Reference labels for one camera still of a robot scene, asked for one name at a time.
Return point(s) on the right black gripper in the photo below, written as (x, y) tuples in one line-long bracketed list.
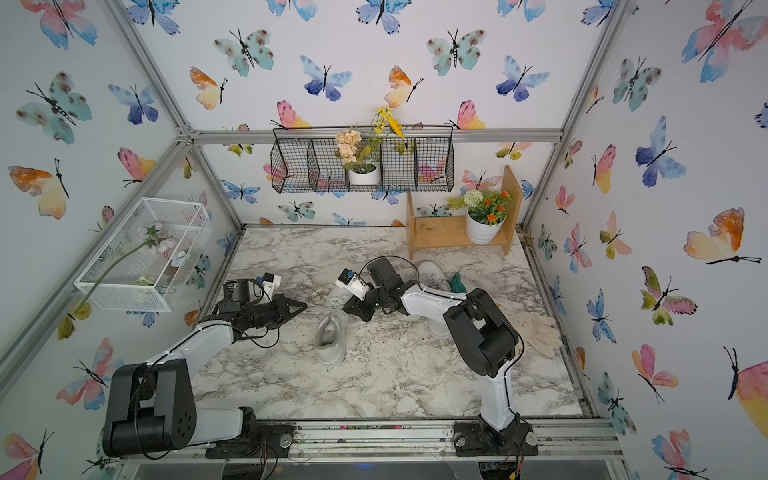
[(357, 308)]

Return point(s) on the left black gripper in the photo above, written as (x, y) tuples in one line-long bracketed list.
[(284, 311)]

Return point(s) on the white sneaker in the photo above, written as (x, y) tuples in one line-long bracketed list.
[(329, 342), (431, 276)]

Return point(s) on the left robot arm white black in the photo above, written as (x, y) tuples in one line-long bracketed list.
[(151, 409)]

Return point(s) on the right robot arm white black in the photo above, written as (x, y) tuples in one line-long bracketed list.
[(485, 339)]

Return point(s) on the wooden shelf stand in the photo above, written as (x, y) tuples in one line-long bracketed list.
[(426, 233)]

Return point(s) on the white pot peach flowers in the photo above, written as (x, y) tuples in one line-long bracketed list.
[(361, 154)]

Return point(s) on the white pot orange flowers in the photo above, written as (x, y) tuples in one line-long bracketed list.
[(486, 212)]

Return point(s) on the beige work glove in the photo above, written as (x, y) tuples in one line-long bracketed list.
[(537, 331)]

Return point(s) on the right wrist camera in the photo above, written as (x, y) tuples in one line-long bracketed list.
[(353, 283)]

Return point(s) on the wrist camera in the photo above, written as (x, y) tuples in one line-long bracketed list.
[(353, 283), (268, 283)]

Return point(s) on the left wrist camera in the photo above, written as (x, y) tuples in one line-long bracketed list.
[(268, 283)]

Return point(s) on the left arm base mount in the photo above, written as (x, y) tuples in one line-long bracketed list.
[(257, 438)]

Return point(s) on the black wire wall basket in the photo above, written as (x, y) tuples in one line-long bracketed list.
[(420, 158)]

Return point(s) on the white wire mesh basket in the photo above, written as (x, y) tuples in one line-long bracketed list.
[(155, 252)]

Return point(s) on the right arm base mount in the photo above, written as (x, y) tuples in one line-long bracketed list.
[(477, 438)]

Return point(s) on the aluminium front rail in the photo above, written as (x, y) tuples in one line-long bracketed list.
[(359, 441)]

